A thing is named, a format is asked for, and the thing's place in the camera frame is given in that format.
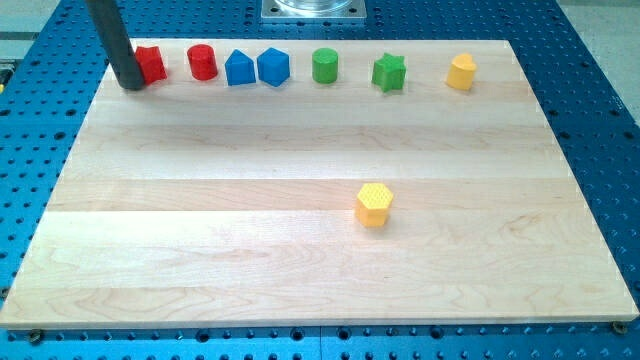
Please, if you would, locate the blue pentagon house block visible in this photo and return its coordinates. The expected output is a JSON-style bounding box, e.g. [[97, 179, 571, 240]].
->
[[225, 49, 256, 86]]

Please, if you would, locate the yellow hexagon block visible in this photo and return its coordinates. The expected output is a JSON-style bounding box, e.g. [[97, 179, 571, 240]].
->
[[355, 183, 394, 227]]

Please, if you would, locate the board corner bolt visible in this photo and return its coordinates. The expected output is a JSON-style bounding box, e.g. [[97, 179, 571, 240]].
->
[[26, 329, 44, 345], [610, 321, 628, 335]]

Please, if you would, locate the green cylinder block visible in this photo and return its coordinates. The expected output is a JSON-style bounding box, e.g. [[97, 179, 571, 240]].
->
[[312, 48, 339, 84]]

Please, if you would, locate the blue cube block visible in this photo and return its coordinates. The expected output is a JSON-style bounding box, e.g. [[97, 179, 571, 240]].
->
[[257, 48, 290, 87]]

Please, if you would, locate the left board corner bolt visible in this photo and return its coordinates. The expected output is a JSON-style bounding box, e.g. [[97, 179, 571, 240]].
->
[[26, 329, 44, 345]]

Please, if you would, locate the right board corner bolt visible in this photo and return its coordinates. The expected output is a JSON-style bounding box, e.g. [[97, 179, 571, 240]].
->
[[610, 321, 628, 335]]

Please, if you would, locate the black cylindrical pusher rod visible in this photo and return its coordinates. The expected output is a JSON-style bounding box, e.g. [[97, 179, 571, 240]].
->
[[85, 0, 144, 91]]

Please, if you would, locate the red cylinder block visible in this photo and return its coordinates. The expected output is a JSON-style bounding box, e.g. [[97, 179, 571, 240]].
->
[[187, 44, 218, 81]]

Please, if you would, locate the red star block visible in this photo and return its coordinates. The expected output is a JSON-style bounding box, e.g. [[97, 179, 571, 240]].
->
[[135, 46, 167, 85]]

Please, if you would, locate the light wooden board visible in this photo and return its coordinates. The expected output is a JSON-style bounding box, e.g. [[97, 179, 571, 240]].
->
[[1, 39, 638, 330]]

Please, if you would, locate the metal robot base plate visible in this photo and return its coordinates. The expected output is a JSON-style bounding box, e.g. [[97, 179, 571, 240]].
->
[[260, 0, 367, 22]]

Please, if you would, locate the green star block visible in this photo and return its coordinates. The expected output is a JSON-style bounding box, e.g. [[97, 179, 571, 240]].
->
[[371, 53, 406, 93]]

